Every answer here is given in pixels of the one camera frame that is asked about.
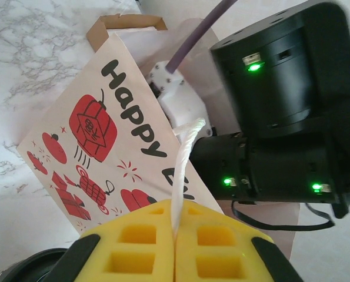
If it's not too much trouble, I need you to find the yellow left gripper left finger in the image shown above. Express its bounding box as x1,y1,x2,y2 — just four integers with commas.
54,199,175,282

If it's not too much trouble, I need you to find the white napkin stack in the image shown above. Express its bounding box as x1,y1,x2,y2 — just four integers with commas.
105,25,161,48

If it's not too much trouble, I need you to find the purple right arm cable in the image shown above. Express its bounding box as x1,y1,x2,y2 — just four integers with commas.
166,0,239,73

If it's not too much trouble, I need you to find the black lidded coffee cup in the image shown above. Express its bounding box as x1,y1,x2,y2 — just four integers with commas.
0,247,74,282

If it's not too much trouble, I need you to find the black thin cable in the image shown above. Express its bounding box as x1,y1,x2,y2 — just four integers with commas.
232,201,337,233

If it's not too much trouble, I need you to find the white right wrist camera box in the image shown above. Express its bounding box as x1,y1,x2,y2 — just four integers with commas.
146,60,216,139

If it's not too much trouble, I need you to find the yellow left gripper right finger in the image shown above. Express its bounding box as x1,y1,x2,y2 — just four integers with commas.
173,201,305,282

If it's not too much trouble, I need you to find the brown cardboard tray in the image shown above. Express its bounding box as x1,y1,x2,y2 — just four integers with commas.
85,14,168,54

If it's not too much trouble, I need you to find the red cream printed paper bag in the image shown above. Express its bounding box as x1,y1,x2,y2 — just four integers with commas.
17,17,302,262

